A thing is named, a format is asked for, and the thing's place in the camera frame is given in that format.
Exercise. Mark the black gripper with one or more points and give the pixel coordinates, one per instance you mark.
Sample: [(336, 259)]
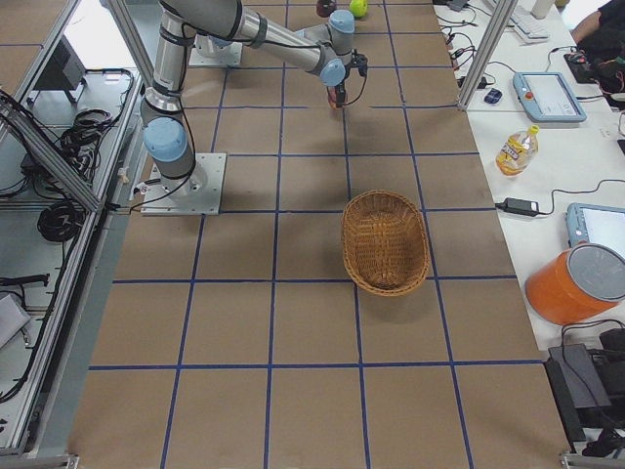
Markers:
[(341, 85)]

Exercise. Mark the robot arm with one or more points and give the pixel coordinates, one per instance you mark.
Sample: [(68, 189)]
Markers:
[(180, 108), (325, 50)]

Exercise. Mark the wicker basket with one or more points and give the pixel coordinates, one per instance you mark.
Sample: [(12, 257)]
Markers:
[(385, 245)]

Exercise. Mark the green apple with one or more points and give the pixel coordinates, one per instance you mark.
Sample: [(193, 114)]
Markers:
[(358, 8)]

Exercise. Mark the dark red apple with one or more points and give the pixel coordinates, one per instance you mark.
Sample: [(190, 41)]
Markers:
[(324, 8)]

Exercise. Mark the dark blue checkered pouch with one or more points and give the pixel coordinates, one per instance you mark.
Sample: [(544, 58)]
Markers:
[(493, 96)]

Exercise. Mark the orange juice bottle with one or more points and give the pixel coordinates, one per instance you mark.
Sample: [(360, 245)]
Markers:
[(518, 151)]

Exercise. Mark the white keyboard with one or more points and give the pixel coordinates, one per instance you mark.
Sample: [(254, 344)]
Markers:
[(527, 28)]

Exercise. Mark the black power adapter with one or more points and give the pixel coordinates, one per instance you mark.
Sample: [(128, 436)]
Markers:
[(520, 207)]

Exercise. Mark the blue teach pendant far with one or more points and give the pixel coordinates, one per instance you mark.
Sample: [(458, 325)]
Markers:
[(546, 97)]

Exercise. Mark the blue teach pendant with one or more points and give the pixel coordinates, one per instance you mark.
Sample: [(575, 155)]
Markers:
[(546, 97), (597, 224)]

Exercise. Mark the person in dark clothes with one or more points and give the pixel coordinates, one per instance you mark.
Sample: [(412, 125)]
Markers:
[(601, 37)]

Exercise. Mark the blue teach pendant near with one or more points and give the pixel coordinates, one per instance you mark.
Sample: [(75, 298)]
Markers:
[(597, 224)]

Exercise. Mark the orange cylindrical container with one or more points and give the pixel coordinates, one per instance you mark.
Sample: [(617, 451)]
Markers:
[(582, 282)]

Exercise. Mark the black equipment box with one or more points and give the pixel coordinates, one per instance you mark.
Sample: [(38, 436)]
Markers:
[(579, 392)]

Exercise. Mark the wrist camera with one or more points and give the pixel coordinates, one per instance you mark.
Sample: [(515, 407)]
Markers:
[(360, 63)]

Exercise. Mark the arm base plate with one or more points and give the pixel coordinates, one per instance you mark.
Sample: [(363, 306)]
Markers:
[(211, 52), (200, 195)]

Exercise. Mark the aluminium frame post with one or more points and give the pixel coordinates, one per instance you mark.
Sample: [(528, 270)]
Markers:
[(499, 20)]

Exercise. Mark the aluminium side frame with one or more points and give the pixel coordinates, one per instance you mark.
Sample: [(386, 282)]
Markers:
[(69, 116)]

